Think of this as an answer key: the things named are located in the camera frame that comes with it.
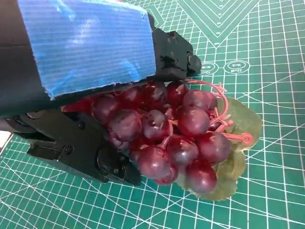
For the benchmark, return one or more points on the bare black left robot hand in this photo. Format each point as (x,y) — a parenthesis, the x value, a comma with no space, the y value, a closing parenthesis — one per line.
(83,47)

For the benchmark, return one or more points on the red toy grape bunch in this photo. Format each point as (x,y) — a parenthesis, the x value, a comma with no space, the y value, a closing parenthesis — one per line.
(181,133)

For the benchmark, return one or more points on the green cutting mat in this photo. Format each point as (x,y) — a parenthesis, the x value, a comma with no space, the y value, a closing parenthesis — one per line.
(262,59)

